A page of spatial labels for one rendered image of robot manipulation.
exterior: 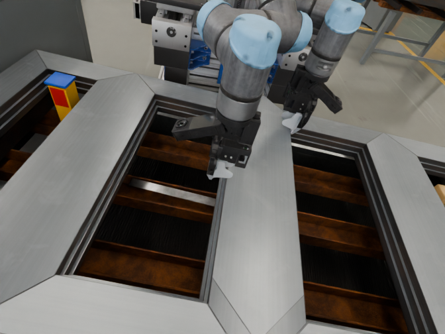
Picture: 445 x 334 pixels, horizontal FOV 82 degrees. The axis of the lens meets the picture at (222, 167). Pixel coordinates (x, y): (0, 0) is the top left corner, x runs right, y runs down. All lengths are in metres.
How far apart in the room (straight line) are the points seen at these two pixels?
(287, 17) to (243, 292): 0.51
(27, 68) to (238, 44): 0.74
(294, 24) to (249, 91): 0.19
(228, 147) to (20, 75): 0.68
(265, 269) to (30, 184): 0.51
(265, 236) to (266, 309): 0.14
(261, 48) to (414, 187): 0.68
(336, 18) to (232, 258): 0.54
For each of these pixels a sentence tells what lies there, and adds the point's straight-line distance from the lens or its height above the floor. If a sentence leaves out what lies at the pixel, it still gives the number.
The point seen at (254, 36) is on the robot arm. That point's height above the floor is 1.22.
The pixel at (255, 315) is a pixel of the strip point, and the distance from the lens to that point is 0.52.
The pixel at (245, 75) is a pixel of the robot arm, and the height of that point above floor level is 1.17.
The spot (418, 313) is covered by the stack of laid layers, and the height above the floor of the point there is 0.85.
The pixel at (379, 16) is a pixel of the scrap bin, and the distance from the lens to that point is 6.02.
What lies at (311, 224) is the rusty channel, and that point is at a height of 0.68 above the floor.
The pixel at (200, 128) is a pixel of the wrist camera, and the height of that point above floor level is 1.03.
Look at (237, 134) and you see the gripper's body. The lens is 0.51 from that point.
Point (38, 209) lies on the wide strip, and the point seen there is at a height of 0.87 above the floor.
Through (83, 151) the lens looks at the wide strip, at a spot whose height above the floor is 0.87.
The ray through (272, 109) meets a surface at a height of 0.87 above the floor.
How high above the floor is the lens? 1.36
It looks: 48 degrees down
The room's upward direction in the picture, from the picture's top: 16 degrees clockwise
